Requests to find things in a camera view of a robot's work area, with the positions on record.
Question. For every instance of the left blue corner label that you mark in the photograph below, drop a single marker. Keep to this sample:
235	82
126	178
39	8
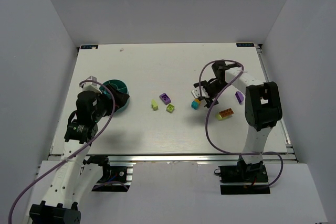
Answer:
88	47

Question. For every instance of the teal divided round container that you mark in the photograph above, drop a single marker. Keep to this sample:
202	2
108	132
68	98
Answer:
116	81

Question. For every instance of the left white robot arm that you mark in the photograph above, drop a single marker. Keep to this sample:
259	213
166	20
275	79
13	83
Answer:
78	174

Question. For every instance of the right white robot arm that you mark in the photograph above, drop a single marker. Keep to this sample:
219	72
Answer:
262	105

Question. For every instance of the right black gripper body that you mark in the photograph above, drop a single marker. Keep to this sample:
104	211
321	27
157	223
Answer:
207	91

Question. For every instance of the purple hollow lego brick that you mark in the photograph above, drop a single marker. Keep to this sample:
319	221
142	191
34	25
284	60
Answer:
165	98

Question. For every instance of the teal blue lego brick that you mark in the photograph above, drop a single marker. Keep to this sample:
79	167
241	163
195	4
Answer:
195	105

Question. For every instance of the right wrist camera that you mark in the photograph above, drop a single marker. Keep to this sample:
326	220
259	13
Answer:
199	92

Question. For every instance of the purple curved lego brick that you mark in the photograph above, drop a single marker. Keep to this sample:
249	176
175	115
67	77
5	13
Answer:
239	97

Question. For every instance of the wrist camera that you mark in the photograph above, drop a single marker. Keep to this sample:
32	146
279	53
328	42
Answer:
90	86
199	92

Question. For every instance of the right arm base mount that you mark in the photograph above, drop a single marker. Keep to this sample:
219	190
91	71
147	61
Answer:
243	179

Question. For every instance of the blue corner label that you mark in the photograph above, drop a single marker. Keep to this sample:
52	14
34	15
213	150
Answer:
245	44
88	47

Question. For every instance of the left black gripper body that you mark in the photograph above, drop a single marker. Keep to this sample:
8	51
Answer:
111	98

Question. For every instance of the right blue corner label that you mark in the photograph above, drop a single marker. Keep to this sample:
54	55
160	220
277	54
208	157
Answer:
245	44

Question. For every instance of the lime green hollow lego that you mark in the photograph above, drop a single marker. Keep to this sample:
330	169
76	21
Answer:
170	108

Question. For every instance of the light green lego brick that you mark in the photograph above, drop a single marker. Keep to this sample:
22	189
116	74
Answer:
154	105

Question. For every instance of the pale yellow-green lego brick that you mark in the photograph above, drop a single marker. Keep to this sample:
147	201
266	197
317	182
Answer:
219	117

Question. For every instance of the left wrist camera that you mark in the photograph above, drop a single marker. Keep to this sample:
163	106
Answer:
90	86

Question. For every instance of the aluminium table rail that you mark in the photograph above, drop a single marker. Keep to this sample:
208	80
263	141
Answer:
288	156

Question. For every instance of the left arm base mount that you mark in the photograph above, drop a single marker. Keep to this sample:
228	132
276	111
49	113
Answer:
114	177

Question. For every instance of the orange studded lego brick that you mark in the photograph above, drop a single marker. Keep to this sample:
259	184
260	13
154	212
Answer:
225	113

